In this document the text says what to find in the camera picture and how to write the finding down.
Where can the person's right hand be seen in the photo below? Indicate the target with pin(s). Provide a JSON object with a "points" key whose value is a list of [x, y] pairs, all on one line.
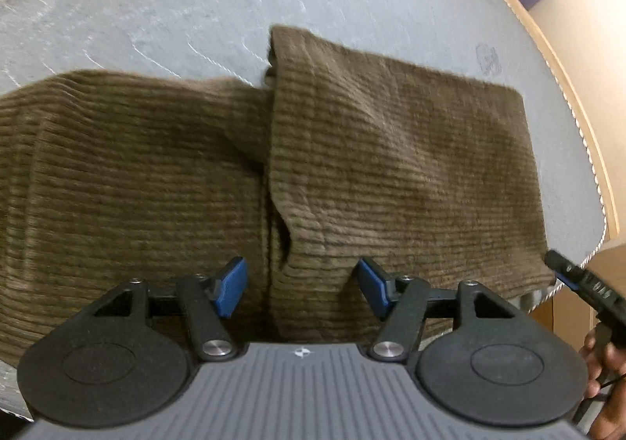
{"points": [[606, 386]]}

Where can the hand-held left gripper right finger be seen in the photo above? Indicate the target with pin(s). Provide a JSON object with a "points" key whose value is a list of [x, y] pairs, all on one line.
{"points": [[374, 286]]}

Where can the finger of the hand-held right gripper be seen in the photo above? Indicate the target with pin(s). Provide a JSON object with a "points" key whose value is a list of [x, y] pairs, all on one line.
{"points": [[567, 269]]}

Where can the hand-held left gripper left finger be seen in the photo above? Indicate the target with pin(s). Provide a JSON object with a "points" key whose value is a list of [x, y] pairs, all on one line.
{"points": [[231, 288]]}

